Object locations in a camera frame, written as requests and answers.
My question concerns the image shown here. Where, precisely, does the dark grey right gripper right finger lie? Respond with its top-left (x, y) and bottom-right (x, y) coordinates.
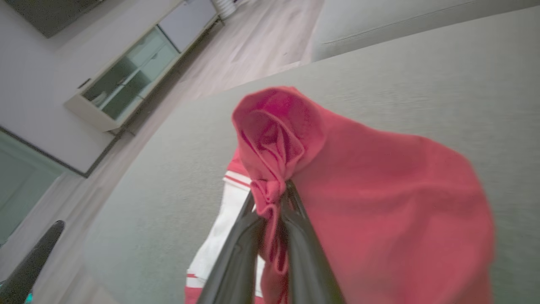
top-left (280, 179), bottom-right (347, 304)

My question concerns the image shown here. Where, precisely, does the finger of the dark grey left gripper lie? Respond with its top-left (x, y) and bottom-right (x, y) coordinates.
top-left (0, 220), bottom-right (66, 304)

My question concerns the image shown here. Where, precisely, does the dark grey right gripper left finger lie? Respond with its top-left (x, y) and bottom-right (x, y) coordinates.
top-left (195, 190), bottom-right (267, 304)

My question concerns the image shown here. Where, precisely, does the red jersey with white sleeves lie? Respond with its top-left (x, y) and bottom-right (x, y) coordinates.
top-left (184, 86), bottom-right (496, 304)

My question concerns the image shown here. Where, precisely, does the grey fabric sofa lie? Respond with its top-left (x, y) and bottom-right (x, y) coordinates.
top-left (82, 4), bottom-right (540, 304)

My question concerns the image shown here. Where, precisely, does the long low tv cabinet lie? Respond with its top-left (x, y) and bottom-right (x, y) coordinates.
top-left (64, 0), bottom-right (221, 133)

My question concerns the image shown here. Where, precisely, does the white ribbed cylinder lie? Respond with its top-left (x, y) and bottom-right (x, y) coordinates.
top-left (211, 0), bottom-right (242, 20)

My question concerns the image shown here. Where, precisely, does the small grey sofa seat cushion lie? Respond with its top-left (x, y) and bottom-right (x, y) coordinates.
top-left (311, 0), bottom-right (540, 62)

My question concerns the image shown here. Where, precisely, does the dark wall television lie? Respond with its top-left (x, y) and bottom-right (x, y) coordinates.
top-left (3, 0), bottom-right (106, 39)

